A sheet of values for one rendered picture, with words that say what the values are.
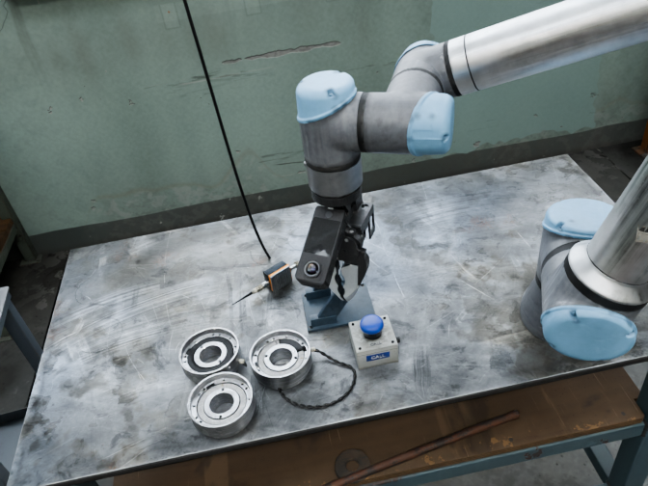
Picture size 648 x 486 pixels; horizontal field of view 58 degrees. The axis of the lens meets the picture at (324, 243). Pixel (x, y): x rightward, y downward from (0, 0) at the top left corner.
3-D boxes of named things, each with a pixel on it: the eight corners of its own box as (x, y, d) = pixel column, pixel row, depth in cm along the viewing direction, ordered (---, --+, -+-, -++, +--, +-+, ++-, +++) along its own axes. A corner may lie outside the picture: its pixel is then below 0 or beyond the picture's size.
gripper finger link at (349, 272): (373, 283, 96) (369, 239, 91) (362, 309, 92) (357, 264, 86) (355, 280, 97) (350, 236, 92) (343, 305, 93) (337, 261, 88)
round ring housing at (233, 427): (269, 418, 94) (264, 402, 92) (210, 454, 91) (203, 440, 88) (239, 376, 102) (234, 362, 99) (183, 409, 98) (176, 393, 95)
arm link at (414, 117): (458, 68, 74) (372, 68, 77) (449, 110, 66) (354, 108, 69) (456, 124, 79) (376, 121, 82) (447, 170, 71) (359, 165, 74)
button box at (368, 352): (359, 370, 100) (356, 351, 97) (350, 339, 105) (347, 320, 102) (405, 361, 100) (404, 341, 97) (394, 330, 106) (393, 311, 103)
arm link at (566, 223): (608, 254, 100) (626, 188, 92) (617, 310, 91) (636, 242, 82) (534, 248, 104) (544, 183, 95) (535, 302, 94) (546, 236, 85)
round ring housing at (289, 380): (262, 401, 97) (257, 386, 94) (247, 356, 105) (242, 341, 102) (322, 379, 99) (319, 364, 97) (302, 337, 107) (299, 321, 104)
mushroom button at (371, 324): (364, 352, 100) (362, 332, 96) (359, 335, 103) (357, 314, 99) (387, 347, 100) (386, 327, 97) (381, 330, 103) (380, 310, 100)
